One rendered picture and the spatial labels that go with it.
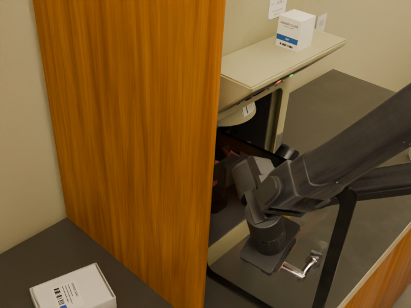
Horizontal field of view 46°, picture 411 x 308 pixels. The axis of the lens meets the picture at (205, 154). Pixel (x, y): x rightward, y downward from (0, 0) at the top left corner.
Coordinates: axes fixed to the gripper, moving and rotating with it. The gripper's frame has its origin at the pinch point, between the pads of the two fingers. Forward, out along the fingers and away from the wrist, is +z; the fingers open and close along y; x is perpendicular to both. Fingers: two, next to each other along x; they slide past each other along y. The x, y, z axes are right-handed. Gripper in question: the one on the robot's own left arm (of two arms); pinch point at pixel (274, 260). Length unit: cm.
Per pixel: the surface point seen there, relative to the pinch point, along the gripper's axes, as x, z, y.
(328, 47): -9.1, -17.0, -37.7
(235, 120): -23.0, -3.8, -22.0
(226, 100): -15.6, -23.0, -13.7
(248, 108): -22.5, -3.2, -26.6
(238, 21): -21.4, -27.7, -27.4
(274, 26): -20.3, -19.4, -36.5
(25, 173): -66, 5, 11
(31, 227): -66, 20, 19
